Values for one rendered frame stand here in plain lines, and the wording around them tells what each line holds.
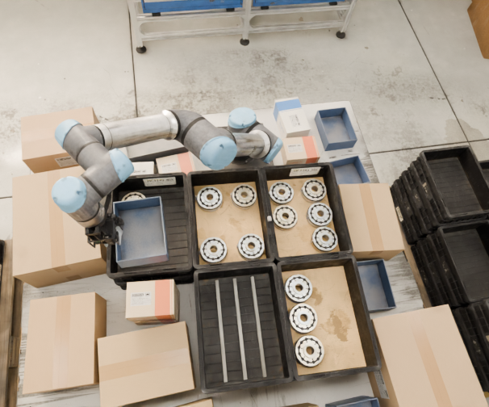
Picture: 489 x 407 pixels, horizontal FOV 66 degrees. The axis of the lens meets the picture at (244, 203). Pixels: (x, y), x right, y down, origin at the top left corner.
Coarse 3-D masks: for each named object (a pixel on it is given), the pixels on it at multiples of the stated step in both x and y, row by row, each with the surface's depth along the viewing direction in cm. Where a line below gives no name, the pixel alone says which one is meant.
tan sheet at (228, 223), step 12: (228, 192) 159; (228, 204) 157; (204, 216) 154; (216, 216) 154; (228, 216) 155; (240, 216) 155; (252, 216) 156; (204, 228) 152; (216, 228) 152; (228, 228) 153; (240, 228) 153; (252, 228) 154; (204, 240) 150; (228, 240) 151; (228, 252) 149; (264, 252) 150
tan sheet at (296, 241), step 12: (276, 180) 164; (288, 180) 164; (300, 180) 164; (300, 192) 162; (288, 204) 159; (300, 204) 160; (300, 216) 157; (276, 228) 154; (300, 228) 155; (312, 228) 155; (288, 240) 152; (300, 240) 153; (324, 240) 154; (288, 252) 150; (300, 252) 151; (312, 252) 151
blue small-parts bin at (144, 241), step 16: (128, 208) 127; (144, 208) 128; (160, 208) 129; (128, 224) 125; (144, 224) 126; (160, 224) 126; (128, 240) 123; (144, 240) 124; (160, 240) 124; (128, 256) 121; (144, 256) 121; (160, 256) 116
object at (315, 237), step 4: (320, 228) 152; (324, 228) 152; (328, 228) 152; (316, 232) 152; (320, 232) 152; (324, 232) 152; (328, 232) 152; (332, 232) 152; (312, 236) 151; (316, 236) 151; (332, 236) 151; (336, 236) 151; (316, 240) 150; (332, 240) 150; (336, 240) 151; (316, 244) 149; (320, 244) 149; (324, 244) 149; (328, 244) 150; (332, 244) 150; (336, 244) 150; (320, 248) 149; (324, 248) 149; (328, 248) 149; (332, 248) 149
